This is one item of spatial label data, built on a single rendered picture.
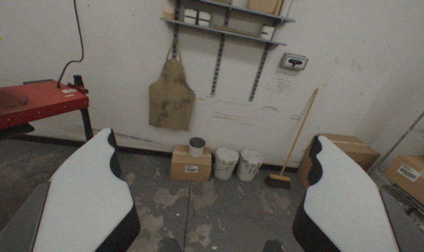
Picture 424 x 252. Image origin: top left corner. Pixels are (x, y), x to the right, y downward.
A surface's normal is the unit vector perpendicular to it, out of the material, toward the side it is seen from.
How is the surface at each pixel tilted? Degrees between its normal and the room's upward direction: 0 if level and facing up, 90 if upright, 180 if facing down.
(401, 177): 91
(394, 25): 90
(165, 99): 87
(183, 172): 91
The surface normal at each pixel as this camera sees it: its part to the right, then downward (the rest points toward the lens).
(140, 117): 0.03, 0.50
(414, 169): -0.97, -0.11
